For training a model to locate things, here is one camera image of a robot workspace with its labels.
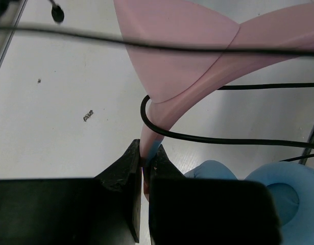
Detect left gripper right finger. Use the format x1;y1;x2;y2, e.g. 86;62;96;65
149;146;282;244

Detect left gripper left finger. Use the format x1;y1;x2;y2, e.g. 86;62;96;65
0;139;141;244

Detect black headphone audio cable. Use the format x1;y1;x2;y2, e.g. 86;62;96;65
0;0;314;166

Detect small dark debris piece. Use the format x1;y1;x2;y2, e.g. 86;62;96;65
83;110;94;122

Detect pink blue cat-ear headphones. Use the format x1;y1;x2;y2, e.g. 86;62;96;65
113;0;314;227

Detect aluminium back rail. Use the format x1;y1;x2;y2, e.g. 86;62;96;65
0;1;27;67

